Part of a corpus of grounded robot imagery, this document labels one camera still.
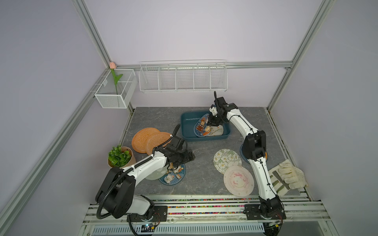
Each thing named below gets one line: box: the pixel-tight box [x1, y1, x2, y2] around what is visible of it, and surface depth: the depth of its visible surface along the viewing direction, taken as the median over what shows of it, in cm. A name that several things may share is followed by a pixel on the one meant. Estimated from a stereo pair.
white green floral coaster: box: [213, 148, 243, 175], surface depth 95 cm
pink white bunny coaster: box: [223, 160, 255, 198], surface depth 86 cm
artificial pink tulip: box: [109, 61, 124, 95], surface depth 92 cm
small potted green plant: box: [107, 143, 136, 169], surface depth 80 cm
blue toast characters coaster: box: [193, 113, 211, 138], surface depth 104 cm
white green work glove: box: [268, 159, 309, 197], surface depth 86 cm
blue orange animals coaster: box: [158, 163, 187, 186], surface depth 88 cm
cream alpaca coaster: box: [208, 124, 224, 136], surface depth 107 cm
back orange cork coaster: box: [131, 127, 161, 154], surface depth 106 cm
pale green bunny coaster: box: [145, 164, 169, 181], surface depth 88 cm
